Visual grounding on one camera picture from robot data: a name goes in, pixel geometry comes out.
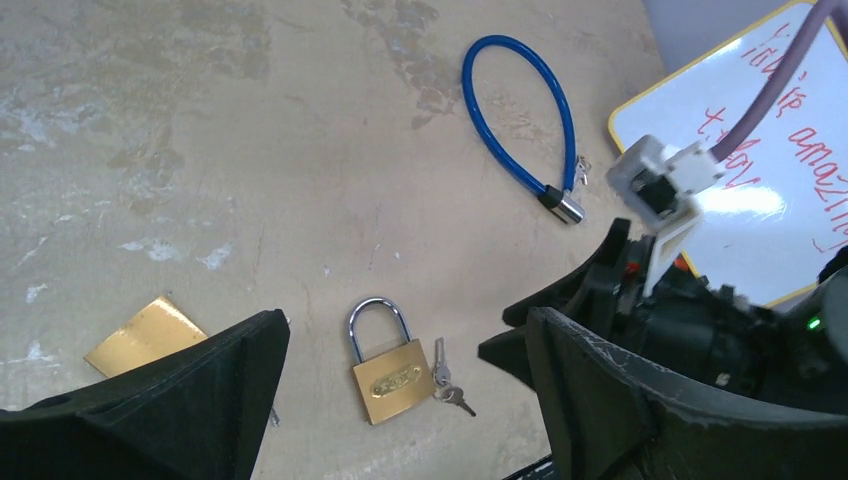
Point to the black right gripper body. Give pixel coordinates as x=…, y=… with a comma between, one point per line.
x=796, y=358

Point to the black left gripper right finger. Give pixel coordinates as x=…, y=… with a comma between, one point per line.
x=612, y=414

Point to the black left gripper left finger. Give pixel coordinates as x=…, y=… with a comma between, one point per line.
x=200, y=413

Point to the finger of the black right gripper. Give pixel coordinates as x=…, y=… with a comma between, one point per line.
x=564, y=289
x=508, y=352

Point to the silver key set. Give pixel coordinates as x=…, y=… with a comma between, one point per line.
x=446, y=391

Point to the orange long shackle padlock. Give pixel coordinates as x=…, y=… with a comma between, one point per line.
x=156, y=331

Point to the yellow framed whiteboard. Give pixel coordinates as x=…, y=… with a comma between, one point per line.
x=780, y=212

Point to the blue cable lock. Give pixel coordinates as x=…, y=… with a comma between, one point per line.
x=557, y=196

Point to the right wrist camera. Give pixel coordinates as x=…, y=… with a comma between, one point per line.
x=659, y=183

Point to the small keys of cable lock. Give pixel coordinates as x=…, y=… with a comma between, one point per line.
x=582, y=168

